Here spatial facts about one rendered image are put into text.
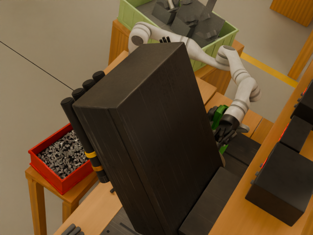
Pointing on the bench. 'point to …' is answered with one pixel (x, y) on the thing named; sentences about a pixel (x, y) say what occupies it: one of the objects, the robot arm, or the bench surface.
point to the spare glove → (72, 231)
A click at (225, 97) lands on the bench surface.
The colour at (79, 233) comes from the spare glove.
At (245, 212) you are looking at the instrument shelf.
